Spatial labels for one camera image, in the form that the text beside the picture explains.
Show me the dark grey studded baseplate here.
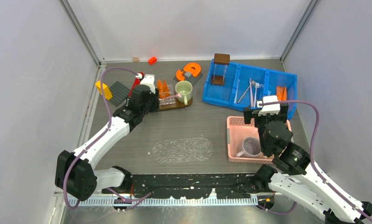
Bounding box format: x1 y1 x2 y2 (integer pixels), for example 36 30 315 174
109 81 131 106

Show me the grey baseplate with orange track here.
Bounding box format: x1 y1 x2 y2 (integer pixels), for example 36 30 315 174
173 62 203 85

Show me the beige grey toothbrush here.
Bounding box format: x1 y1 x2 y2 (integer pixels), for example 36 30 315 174
237 81 255 103

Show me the clear glass toothbrush holder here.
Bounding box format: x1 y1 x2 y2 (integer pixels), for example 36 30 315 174
159 84 177 110

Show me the red glitter toy microphone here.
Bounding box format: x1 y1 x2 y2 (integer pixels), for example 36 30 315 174
128 72 145 97

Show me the yellow toy block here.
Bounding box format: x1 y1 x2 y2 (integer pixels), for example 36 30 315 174
95 81 113 100

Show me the pink plastic basket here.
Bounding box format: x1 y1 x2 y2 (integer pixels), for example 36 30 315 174
227 116 274 165

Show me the light green mug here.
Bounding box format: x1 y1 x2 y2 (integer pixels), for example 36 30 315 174
175 81 193 106

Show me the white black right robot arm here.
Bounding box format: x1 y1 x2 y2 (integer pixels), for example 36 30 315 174
243 95 372 224

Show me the brown oval wooden tray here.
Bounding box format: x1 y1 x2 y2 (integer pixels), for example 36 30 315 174
159 98 193 111

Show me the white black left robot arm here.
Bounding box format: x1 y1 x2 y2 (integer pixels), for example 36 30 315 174
55 74 159 201

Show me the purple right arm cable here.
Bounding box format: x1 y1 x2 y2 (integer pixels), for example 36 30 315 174
257 99 372 224

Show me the clear holder with brown lid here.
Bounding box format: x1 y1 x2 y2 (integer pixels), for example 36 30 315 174
211 53 230 86

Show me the blue plastic organizer bin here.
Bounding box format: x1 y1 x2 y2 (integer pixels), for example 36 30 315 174
202 62 297 111

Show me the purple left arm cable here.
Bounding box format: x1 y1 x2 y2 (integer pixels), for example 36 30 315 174
62 67 144 211

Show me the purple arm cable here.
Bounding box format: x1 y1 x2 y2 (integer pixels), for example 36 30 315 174
257 99 372 224
62 67 144 211

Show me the small red block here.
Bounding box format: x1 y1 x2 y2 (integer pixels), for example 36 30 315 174
148 56 158 65

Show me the lilac translucent mug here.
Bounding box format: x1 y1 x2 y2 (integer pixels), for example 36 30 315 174
236 137 262 158

